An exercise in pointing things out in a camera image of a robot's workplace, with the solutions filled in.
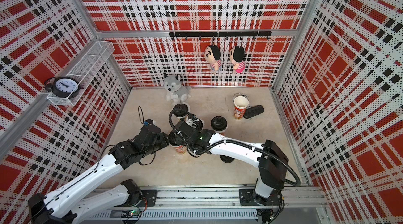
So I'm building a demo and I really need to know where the black round clock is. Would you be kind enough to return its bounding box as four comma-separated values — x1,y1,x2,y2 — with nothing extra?
44,77,81,99

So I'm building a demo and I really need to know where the black hook rail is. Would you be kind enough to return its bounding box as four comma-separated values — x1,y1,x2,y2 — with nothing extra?
169,31,272,39

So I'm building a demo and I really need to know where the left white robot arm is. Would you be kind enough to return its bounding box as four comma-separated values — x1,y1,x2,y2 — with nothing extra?
28,123,169,224

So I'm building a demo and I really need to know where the yellow-red paper cup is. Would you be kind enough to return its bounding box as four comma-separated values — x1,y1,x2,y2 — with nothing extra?
176,116,188,122

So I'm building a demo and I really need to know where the red paper cup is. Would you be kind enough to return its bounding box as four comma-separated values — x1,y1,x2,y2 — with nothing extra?
174,145,187,154
234,96,249,120

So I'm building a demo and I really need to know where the metal base rail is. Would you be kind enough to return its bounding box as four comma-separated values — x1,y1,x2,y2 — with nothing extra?
62,184,331,224

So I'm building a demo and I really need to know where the boy doll pink shirt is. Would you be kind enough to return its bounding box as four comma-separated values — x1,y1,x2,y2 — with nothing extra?
229,46,246,74

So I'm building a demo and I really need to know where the black oblong case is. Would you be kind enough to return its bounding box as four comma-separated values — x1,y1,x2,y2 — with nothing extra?
243,105,264,119

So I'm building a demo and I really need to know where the black lid front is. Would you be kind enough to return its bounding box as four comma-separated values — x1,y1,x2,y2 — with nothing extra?
220,155,235,163

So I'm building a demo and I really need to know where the black cup lid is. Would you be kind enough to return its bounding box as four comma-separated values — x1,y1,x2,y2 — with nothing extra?
173,103,190,118

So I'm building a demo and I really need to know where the grey white husky plush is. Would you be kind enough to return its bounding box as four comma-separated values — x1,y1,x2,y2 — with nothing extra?
163,73,191,106

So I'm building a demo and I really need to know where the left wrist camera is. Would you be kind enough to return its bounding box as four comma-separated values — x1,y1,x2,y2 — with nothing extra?
143,119,154,126

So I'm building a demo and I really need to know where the boy doll striped shirt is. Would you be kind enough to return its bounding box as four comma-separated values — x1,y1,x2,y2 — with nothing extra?
204,45,222,72

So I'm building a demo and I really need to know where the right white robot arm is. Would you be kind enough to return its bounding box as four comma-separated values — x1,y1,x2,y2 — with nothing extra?
169,121,301,206

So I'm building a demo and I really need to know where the white wire basket shelf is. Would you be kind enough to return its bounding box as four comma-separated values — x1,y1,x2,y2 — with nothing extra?
47,40,114,106

